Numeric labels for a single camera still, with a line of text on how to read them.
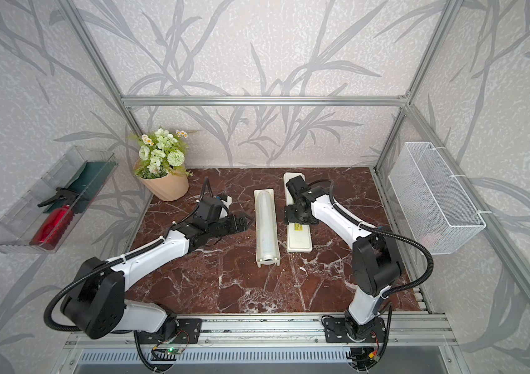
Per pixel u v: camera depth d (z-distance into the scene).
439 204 0.62
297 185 0.71
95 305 0.42
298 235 0.84
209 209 0.66
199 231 0.65
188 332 0.72
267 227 0.91
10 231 0.58
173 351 0.70
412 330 0.75
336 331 0.73
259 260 0.85
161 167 0.89
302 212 0.65
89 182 0.67
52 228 0.58
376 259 0.46
